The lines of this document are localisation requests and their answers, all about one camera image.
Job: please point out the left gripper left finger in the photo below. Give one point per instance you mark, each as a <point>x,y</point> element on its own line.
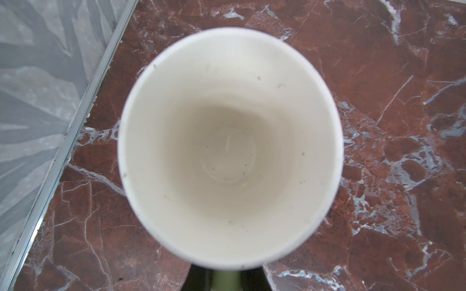
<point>198,279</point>

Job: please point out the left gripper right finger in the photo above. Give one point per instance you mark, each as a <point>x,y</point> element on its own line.
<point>254,280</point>

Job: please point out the light green ceramic mug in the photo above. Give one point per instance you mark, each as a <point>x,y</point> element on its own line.
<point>230,151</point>

